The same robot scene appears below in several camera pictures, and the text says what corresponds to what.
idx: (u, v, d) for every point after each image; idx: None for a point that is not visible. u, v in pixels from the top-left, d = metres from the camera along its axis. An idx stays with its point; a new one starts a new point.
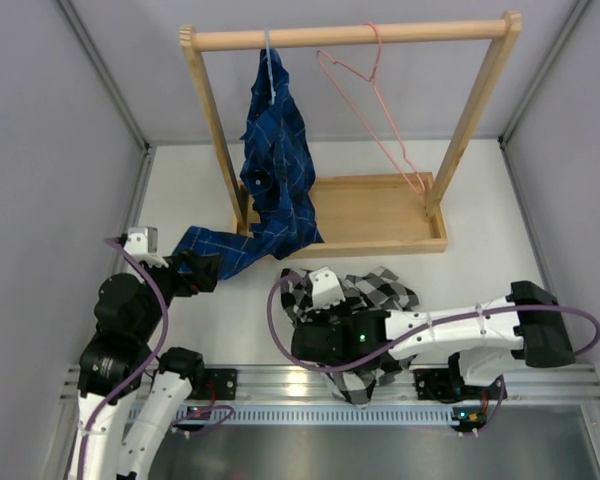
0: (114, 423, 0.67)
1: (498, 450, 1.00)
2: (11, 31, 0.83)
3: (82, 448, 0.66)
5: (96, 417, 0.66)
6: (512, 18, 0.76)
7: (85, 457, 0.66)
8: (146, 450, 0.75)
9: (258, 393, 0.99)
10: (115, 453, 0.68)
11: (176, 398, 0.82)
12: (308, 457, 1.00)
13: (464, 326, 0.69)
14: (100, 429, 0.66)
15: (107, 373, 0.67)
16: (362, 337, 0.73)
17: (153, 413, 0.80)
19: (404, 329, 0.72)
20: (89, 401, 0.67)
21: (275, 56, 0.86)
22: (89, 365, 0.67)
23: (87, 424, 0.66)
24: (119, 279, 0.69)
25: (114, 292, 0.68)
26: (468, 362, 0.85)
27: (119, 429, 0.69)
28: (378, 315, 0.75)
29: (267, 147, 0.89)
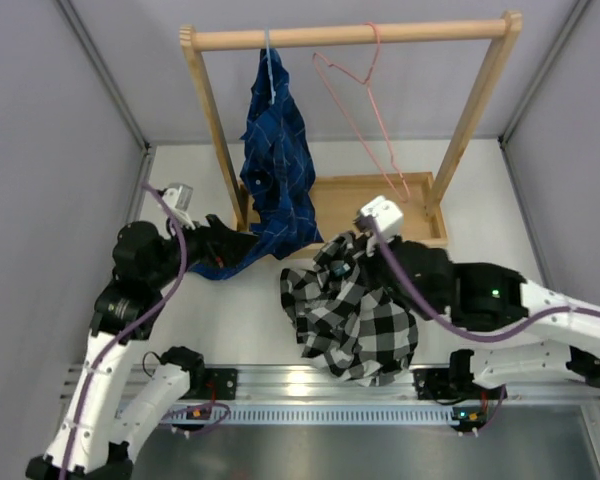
0: (121, 367, 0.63)
1: (499, 450, 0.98)
2: (11, 31, 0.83)
3: (84, 386, 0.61)
5: (105, 356, 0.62)
6: (512, 18, 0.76)
7: (85, 399, 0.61)
8: (141, 425, 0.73)
9: (258, 393, 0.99)
10: (115, 401, 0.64)
11: (176, 385, 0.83)
12: (308, 457, 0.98)
13: (599, 325, 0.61)
14: (106, 370, 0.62)
15: (121, 316, 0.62)
16: (495, 293, 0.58)
17: (152, 393, 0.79)
19: (542, 304, 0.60)
20: (97, 340, 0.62)
21: (275, 56, 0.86)
22: (103, 307, 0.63)
23: (95, 362, 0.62)
24: (138, 224, 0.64)
25: (133, 235, 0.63)
26: (488, 361, 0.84)
27: (124, 376, 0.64)
28: (515, 278, 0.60)
29: (267, 147, 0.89)
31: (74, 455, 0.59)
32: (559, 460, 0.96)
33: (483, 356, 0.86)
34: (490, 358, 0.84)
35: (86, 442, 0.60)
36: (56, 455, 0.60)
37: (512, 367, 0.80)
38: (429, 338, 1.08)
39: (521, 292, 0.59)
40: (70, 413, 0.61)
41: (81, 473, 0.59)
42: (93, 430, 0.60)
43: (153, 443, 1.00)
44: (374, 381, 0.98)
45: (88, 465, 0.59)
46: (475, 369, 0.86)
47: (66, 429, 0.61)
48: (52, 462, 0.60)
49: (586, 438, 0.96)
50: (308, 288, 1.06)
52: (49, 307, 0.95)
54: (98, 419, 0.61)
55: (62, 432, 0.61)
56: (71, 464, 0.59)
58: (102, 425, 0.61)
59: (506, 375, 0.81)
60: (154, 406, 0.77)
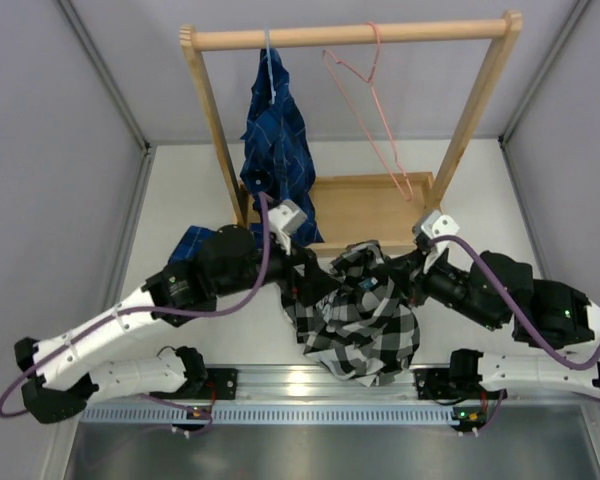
0: (134, 331, 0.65)
1: (500, 450, 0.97)
2: (10, 30, 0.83)
3: (99, 322, 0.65)
5: (130, 313, 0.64)
6: (512, 18, 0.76)
7: (92, 332, 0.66)
8: (119, 384, 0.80)
9: (258, 393, 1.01)
10: (110, 349, 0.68)
11: (171, 378, 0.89)
12: (308, 457, 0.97)
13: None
14: (124, 324, 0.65)
15: (172, 293, 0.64)
16: (566, 313, 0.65)
17: (148, 369, 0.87)
19: None
20: (140, 296, 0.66)
21: (275, 56, 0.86)
22: (167, 275, 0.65)
23: (121, 312, 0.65)
24: (243, 232, 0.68)
25: (233, 239, 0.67)
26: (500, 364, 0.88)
27: (132, 337, 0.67)
28: (579, 299, 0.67)
29: (268, 147, 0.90)
31: (49, 364, 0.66)
32: (559, 459, 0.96)
33: (494, 360, 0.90)
34: (502, 363, 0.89)
35: (62, 364, 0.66)
36: (40, 352, 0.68)
37: (530, 374, 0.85)
38: (430, 337, 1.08)
39: (589, 314, 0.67)
40: (75, 332, 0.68)
41: (40, 383, 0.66)
42: (74, 360, 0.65)
43: (153, 443, 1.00)
44: (374, 381, 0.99)
45: (51, 380, 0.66)
46: (484, 371, 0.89)
47: (64, 340, 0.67)
48: (33, 353, 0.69)
49: (587, 438, 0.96)
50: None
52: (49, 306, 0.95)
54: (84, 354, 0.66)
55: (60, 339, 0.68)
56: (41, 369, 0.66)
58: (83, 361, 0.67)
59: (520, 381, 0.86)
60: (138, 380, 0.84)
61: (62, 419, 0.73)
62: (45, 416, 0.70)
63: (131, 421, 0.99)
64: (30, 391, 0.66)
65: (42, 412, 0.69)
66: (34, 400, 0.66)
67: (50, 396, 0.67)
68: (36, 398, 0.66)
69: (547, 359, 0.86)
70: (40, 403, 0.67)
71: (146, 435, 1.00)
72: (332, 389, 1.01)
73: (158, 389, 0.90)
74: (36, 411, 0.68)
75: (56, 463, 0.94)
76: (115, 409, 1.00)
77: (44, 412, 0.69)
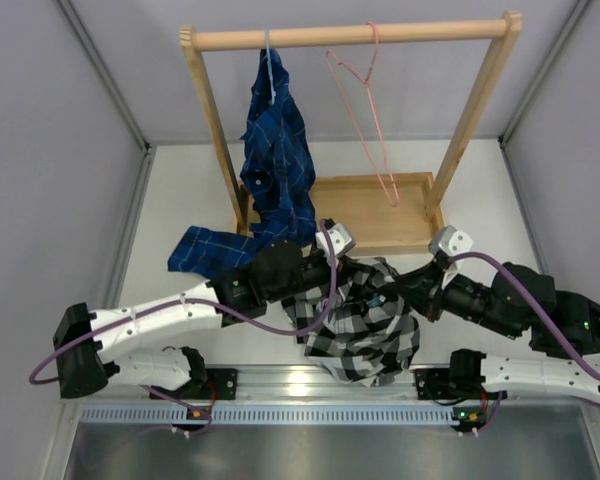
0: (194, 320, 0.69)
1: (500, 450, 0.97)
2: (10, 31, 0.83)
3: (166, 303, 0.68)
5: (196, 303, 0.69)
6: (512, 18, 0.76)
7: (156, 311, 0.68)
8: (134, 370, 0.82)
9: (258, 393, 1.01)
10: (162, 334, 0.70)
11: (177, 374, 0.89)
12: (308, 457, 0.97)
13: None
14: (187, 312, 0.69)
15: (232, 296, 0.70)
16: (585, 326, 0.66)
17: (160, 361, 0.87)
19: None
20: (205, 289, 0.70)
21: (275, 56, 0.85)
22: (228, 280, 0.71)
23: (189, 300, 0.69)
24: (296, 250, 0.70)
25: (284, 256, 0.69)
26: (505, 367, 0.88)
27: (186, 326, 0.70)
28: (595, 310, 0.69)
29: (267, 147, 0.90)
31: (107, 332, 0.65)
32: (559, 458, 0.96)
33: (497, 362, 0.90)
34: (506, 366, 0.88)
35: (122, 336, 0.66)
36: (96, 319, 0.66)
37: (535, 377, 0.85)
38: (429, 337, 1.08)
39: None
40: (138, 307, 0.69)
41: (94, 350, 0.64)
42: (135, 335, 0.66)
43: (153, 443, 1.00)
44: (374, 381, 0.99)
45: (104, 349, 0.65)
46: (487, 373, 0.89)
47: (124, 313, 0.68)
48: (89, 321, 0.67)
49: (587, 438, 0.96)
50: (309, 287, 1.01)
52: (49, 307, 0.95)
54: (144, 331, 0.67)
55: (119, 311, 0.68)
56: (97, 335, 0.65)
58: (138, 337, 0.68)
59: (524, 383, 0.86)
60: (150, 371, 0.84)
61: (76, 396, 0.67)
62: (70, 388, 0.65)
63: (131, 421, 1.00)
64: (81, 357, 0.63)
65: (73, 383, 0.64)
66: (83, 368, 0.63)
67: (94, 370, 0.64)
68: (86, 365, 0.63)
69: (551, 363, 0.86)
70: (82, 373, 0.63)
71: (145, 436, 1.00)
72: (331, 389, 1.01)
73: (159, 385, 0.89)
74: (70, 381, 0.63)
75: (55, 464, 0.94)
76: (116, 409, 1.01)
77: (74, 383, 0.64)
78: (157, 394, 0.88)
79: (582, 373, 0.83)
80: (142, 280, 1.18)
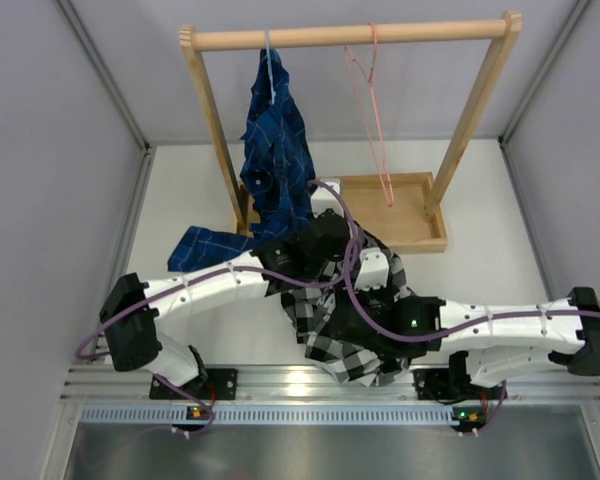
0: (242, 288, 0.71)
1: (499, 449, 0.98)
2: (11, 32, 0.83)
3: (214, 271, 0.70)
5: (244, 270, 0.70)
6: (512, 18, 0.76)
7: (205, 279, 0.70)
8: (164, 357, 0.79)
9: (258, 393, 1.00)
10: (210, 302, 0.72)
11: (190, 367, 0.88)
12: (308, 457, 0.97)
13: (525, 325, 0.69)
14: (235, 278, 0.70)
15: (276, 264, 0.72)
16: (413, 323, 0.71)
17: (181, 350, 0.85)
19: (460, 320, 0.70)
20: (249, 257, 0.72)
21: (275, 56, 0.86)
22: (272, 248, 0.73)
23: (237, 268, 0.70)
24: (339, 220, 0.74)
25: (330, 224, 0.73)
26: (482, 359, 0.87)
27: (233, 295, 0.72)
28: (431, 304, 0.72)
29: (267, 147, 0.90)
31: (162, 299, 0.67)
32: (559, 459, 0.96)
33: (477, 357, 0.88)
34: (483, 358, 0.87)
35: (177, 302, 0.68)
36: (149, 287, 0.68)
37: (500, 363, 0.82)
38: None
39: (442, 313, 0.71)
40: (188, 274, 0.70)
41: (151, 317, 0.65)
42: (188, 301, 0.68)
43: (153, 443, 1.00)
44: (374, 381, 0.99)
45: (160, 316, 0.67)
46: (472, 370, 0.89)
47: (175, 281, 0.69)
48: (143, 290, 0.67)
49: (586, 438, 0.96)
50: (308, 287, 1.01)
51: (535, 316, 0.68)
52: (49, 307, 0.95)
54: (197, 298, 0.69)
55: (170, 280, 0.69)
56: (153, 302, 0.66)
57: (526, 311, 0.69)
58: (190, 304, 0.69)
59: (500, 372, 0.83)
60: (177, 357, 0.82)
61: (129, 366, 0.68)
62: (124, 358, 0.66)
63: (131, 421, 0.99)
64: (140, 324, 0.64)
65: (127, 352, 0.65)
66: (140, 335, 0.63)
67: (149, 336, 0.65)
68: (144, 332, 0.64)
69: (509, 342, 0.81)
70: (139, 342, 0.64)
71: (145, 436, 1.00)
72: (331, 389, 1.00)
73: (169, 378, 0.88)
74: (131, 349, 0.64)
75: (55, 464, 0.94)
76: (116, 409, 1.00)
77: (129, 352, 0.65)
78: (167, 384, 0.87)
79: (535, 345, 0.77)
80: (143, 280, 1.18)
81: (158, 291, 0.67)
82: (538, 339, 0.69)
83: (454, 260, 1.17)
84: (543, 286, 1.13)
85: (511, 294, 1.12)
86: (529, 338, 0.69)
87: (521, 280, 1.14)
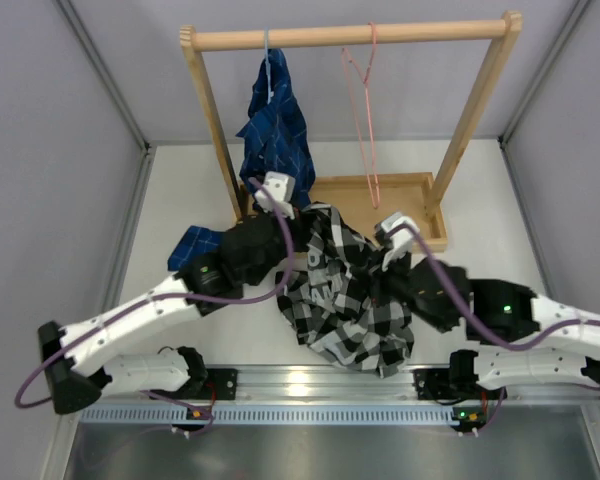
0: (166, 318, 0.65)
1: (500, 450, 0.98)
2: (10, 32, 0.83)
3: (131, 306, 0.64)
5: (165, 298, 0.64)
6: (512, 18, 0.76)
7: (122, 316, 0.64)
8: (130, 378, 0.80)
9: (258, 393, 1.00)
10: (141, 335, 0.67)
11: (176, 375, 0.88)
12: (309, 457, 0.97)
13: None
14: (156, 309, 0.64)
15: (201, 283, 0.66)
16: (506, 309, 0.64)
17: (155, 364, 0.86)
19: (550, 319, 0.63)
20: (172, 283, 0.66)
21: (279, 56, 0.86)
22: (198, 268, 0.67)
23: (157, 296, 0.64)
24: (255, 223, 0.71)
25: (248, 231, 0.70)
26: (495, 364, 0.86)
27: (162, 324, 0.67)
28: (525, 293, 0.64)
29: (260, 147, 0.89)
31: (80, 346, 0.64)
32: (560, 459, 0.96)
33: (489, 357, 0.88)
34: (496, 360, 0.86)
35: (94, 347, 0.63)
36: (68, 335, 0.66)
37: (521, 369, 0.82)
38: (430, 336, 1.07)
39: (536, 309, 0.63)
40: (105, 315, 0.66)
41: (69, 367, 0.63)
42: (106, 344, 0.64)
43: (153, 443, 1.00)
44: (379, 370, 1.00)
45: (80, 364, 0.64)
46: (478, 371, 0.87)
47: (94, 324, 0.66)
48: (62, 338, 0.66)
49: (587, 438, 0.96)
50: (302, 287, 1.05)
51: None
52: (49, 307, 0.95)
54: (117, 339, 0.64)
55: (90, 323, 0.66)
56: (70, 352, 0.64)
57: None
58: (113, 346, 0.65)
59: (515, 377, 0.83)
60: (146, 374, 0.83)
61: (72, 410, 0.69)
62: (62, 403, 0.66)
63: (131, 421, 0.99)
64: (57, 375, 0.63)
65: (61, 399, 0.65)
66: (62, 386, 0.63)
67: (77, 384, 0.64)
68: (66, 383, 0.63)
69: (538, 351, 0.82)
70: (65, 390, 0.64)
71: (146, 436, 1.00)
72: (331, 389, 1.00)
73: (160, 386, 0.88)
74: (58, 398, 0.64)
75: (55, 464, 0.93)
76: (116, 409, 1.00)
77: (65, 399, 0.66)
78: (155, 396, 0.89)
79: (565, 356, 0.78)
80: (142, 281, 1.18)
81: (75, 338, 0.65)
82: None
83: (455, 259, 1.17)
84: (543, 286, 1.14)
85: None
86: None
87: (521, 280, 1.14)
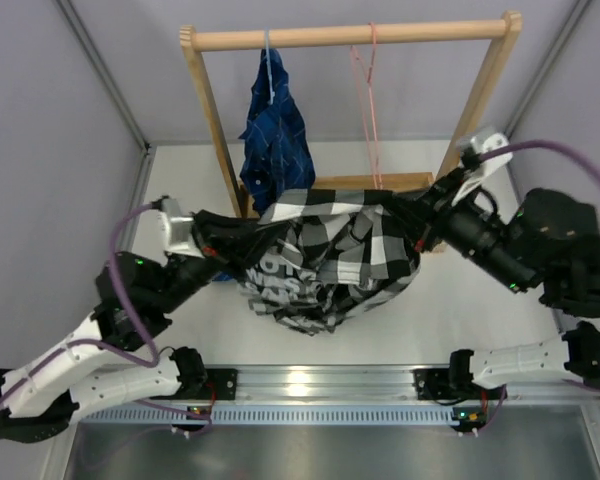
0: (85, 360, 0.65)
1: (500, 449, 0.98)
2: (11, 32, 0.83)
3: (52, 355, 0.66)
5: (81, 346, 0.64)
6: (512, 18, 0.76)
7: (46, 365, 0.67)
8: (102, 400, 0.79)
9: (258, 393, 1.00)
10: (73, 376, 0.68)
11: (162, 384, 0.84)
12: (309, 457, 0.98)
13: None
14: (74, 356, 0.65)
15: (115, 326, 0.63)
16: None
17: (136, 377, 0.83)
19: None
20: (88, 326, 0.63)
21: (275, 56, 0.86)
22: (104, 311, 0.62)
23: (71, 345, 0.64)
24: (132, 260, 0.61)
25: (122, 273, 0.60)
26: (486, 362, 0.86)
27: (90, 364, 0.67)
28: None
29: (266, 147, 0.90)
31: (15, 396, 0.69)
32: (560, 459, 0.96)
33: (483, 356, 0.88)
34: (490, 359, 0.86)
35: (26, 395, 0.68)
36: (6, 383, 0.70)
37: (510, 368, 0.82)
38: (430, 337, 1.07)
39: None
40: (34, 363, 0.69)
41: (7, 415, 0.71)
42: (35, 393, 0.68)
43: (153, 443, 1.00)
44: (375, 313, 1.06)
45: (19, 410, 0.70)
46: (474, 369, 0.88)
47: (25, 371, 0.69)
48: (2, 385, 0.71)
49: (587, 438, 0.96)
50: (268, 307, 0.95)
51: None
52: (49, 307, 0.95)
54: (45, 386, 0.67)
55: (23, 369, 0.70)
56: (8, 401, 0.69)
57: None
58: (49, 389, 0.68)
59: (505, 376, 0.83)
60: (122, 391, 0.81)
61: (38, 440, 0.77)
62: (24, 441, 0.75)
63: (131, 422, 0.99)
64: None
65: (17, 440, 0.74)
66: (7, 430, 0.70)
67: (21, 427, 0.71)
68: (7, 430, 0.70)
69: (525, 349, 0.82)
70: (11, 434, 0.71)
71: (147, 436, 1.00)
72: (331, 389, 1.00)
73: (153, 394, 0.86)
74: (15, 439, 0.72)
75: (56, 464, 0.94)
76: (117, 408, 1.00)
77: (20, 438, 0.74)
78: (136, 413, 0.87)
79: (550, 351, 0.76)
80: None
81: (11, 386, 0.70)
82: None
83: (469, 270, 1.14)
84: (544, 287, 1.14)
85: (510, 294, 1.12)
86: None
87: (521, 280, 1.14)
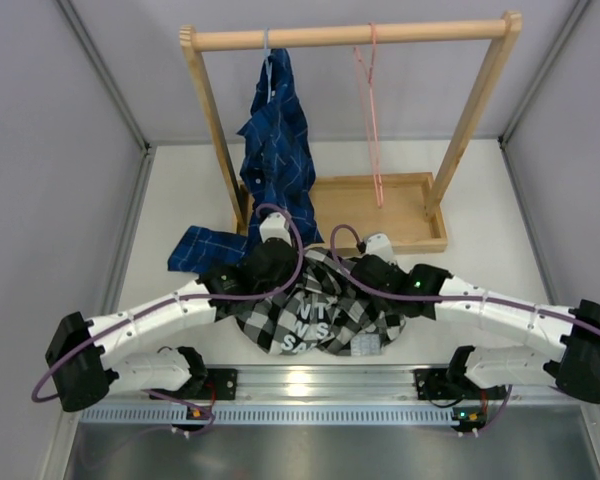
0: (189, 316, 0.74)
1: (499, 449, 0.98)
2: (10, 32, 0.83)
3: (160, 302, 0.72)
5: (191, 299, 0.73)
6: (512, 18, 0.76)
7: (152, 311, 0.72)
8: (134, 374, 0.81)
9: (258, 393, 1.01)
10: (159, 333, 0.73)
11: (177, 373, 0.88)
12: (308, 457, 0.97)
13: (515, 314, 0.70)
14: (183, 307, 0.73)
15: (223, 289, 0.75)
16: (417, 284, 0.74)
17: (158, 363, 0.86)
19: (459, 292, 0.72)
20: (196, 285, 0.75)
21: (280, 57, 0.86)
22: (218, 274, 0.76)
23: (183, 297, 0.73)
24: (278, 240, 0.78)
25: (273, 246, 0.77)
26: (480, 356, 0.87)
27: (183, 323, 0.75)
28: (439, 273, 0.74)
29: (259, 146, 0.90)
31: (108, 336, 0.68)
32: (559, 458, 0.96)
33: (478, 353, 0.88)
34: (484, 355, 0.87)
35: (122, 339, 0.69)
36: (94, 326, 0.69)
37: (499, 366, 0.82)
38: (428, 338, 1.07)
39: (444, 284, 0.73)
40: (133, 309, 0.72)
41: (96, 354, 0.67)
42: (134, 335, 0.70)
43: (153, 443, 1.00)
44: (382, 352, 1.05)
45: (107, 353, 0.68)
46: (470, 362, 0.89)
47: (121, 317, 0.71)
48: (87, 329, 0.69)
49: (587, 438, 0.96)
50: (283, 327, 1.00)
51: (527, 310, 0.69)
52: (49, 306, 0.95)
54: (144, 331, 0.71)
55: (116, 315, 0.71)
56: (98, 341, 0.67)
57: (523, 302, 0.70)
58: (138, 339, 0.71)
59: (494, 373, 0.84)
60: (150, 372, 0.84)
61: (81, 405, 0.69)
62: (73, 399, 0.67)
63: (131, 421, 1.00)
64: (84, 362, 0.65)
65: (76, 393, 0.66)
66: (88, 374, 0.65)
67: (99, 374, 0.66)
68: (92, 370, 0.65)
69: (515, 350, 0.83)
70: (87, 379, 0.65)
71: (146, 436, 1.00)
72: (331, 389, 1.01)
73: (160, 386, 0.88)
74: (77, 390, 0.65)
75: (55, 464, 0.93)
76: (117, 409, 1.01)
77: (76, 393, 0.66)
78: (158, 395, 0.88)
79: (537, 354, 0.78)
80: (142, 282, 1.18)
81: (103, 329, 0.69)
82: (524, 333, 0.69)
83: (473, 264, 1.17)
84: (543, 287, 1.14)
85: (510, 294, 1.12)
86: (516, 328, 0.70)
87: (519, 281, 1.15)
